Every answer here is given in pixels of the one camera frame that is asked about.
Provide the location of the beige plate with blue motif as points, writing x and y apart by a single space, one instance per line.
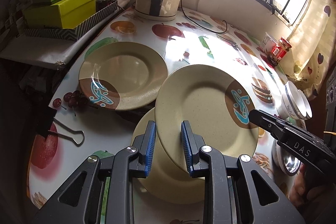
217 107

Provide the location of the lime yellow box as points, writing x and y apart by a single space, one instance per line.
62 14

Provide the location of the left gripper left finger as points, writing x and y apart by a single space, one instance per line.
131 162

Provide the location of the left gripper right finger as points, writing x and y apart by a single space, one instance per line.
204 161

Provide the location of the stainless steel bowl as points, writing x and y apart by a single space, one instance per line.
288 164

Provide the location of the black white patterned tray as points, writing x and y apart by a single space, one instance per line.
73 34

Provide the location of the black binder clip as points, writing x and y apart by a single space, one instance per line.
46 117

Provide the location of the clear plastic tub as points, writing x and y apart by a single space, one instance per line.
268 43

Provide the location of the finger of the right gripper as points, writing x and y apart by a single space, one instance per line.
272 124

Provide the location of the heart patterned curtain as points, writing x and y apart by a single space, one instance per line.
312 47

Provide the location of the red chili sauce jar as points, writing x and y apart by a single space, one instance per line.
278 51

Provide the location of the white bowl with blue stripe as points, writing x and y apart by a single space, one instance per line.
291 103

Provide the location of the person's right hand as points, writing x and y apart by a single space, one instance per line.
299 194

